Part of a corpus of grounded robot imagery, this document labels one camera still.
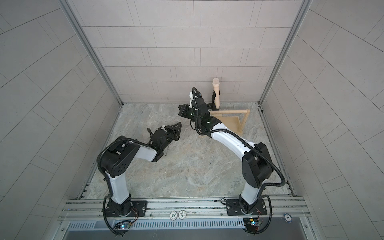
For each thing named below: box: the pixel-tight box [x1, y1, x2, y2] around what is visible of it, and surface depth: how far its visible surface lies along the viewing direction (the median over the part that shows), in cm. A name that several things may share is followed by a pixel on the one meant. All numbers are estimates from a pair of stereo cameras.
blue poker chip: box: [283, 212, 293, 224], surface depth 70 cm
